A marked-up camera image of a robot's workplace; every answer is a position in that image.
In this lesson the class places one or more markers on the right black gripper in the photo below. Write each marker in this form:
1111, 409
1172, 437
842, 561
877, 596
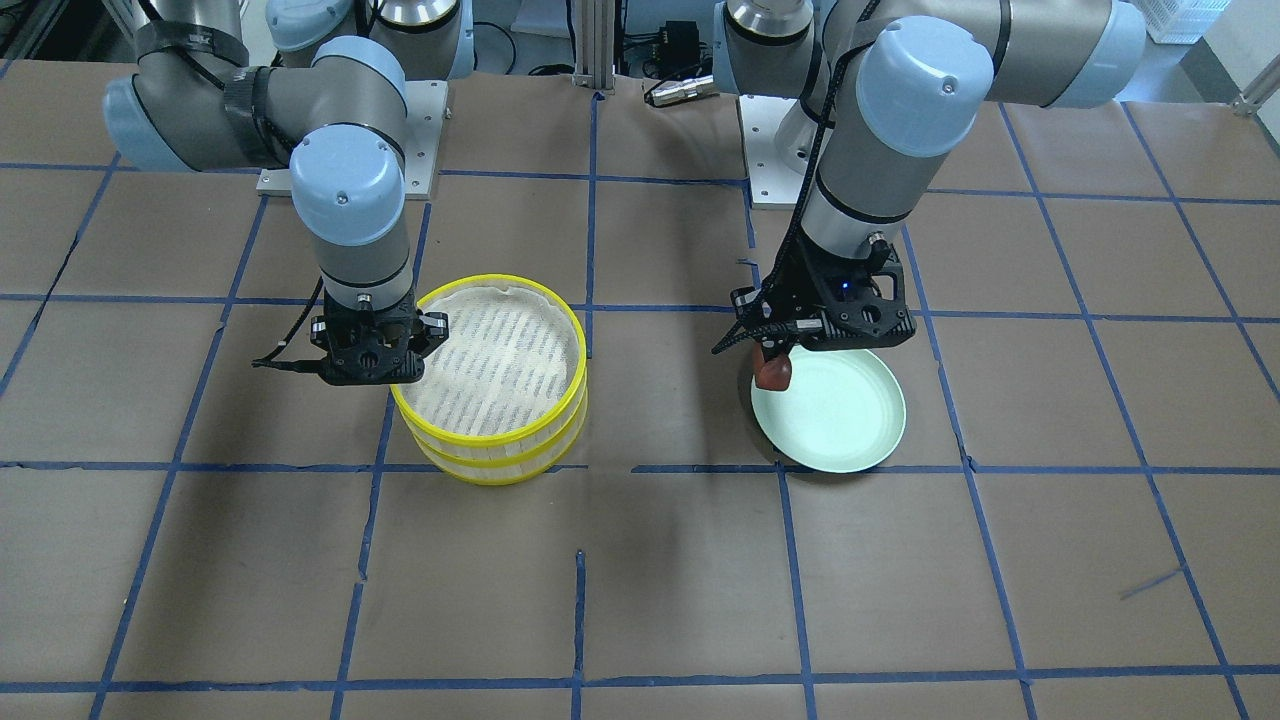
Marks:
434, 327

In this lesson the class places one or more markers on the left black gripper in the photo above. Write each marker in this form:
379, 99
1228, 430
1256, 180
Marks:
792, 287

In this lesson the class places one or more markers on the brown bun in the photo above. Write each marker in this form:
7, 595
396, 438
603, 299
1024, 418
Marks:
771, 368

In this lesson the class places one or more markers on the yellow steamer layer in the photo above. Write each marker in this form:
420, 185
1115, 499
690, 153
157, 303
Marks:
514, 364
508, 462

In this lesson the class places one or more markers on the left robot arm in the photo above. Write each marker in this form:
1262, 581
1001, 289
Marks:
891, 88

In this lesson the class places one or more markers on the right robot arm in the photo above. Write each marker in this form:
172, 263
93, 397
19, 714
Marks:
196, 104

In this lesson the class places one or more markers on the green plate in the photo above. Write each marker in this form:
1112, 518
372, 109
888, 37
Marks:
844, 411

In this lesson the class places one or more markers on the silver flashlight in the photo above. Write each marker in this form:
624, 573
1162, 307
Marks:
678, 91

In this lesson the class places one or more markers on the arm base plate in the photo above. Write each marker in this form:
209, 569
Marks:
420, 130
777, 142

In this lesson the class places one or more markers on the aluminium frame post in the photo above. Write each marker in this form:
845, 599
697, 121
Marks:
594, 37

